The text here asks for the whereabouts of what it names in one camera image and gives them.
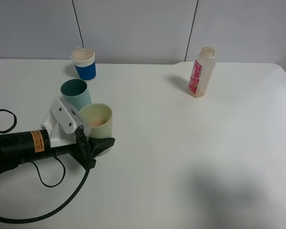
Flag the blue paper cup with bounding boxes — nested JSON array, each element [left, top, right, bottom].
[[71, 46, 96, 81]]

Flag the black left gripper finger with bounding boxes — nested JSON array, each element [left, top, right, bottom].
[[88, 137, 115, 159]]

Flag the pink label drink bottle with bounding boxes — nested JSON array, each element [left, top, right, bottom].
[[188, 46, 215, 98]]

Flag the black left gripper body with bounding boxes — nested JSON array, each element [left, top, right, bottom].
[[46, 137, 96, 169]]

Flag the teal plastic cup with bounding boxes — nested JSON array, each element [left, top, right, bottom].
[[60, 79, 92, 111]]

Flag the black left camera cable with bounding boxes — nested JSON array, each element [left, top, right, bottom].
[[0, 109, 91, 224]]

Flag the light green plastic cup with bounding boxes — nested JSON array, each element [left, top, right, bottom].
[[78, 103, 113, 156]]

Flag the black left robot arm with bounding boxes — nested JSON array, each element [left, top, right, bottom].
[[0, 129, 115, 174]]

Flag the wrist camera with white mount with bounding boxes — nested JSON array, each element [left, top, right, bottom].
[[41, 97, 91, 148]]

